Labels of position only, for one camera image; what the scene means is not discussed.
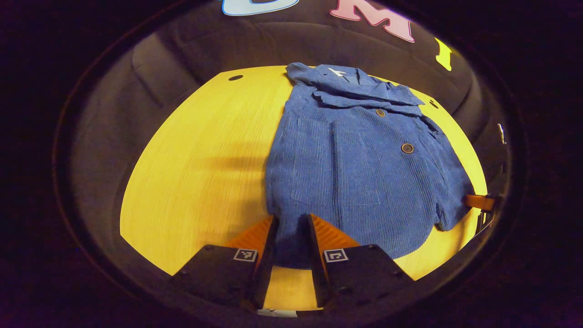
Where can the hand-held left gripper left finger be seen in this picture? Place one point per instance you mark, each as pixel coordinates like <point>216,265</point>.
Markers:
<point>266,264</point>

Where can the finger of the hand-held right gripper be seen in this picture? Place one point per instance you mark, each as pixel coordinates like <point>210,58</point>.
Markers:
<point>480,202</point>

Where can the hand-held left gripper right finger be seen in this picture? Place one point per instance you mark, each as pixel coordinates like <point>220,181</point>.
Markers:
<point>316,264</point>

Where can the black backdrop cloth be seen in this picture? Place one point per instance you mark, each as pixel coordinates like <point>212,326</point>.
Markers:
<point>205,50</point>

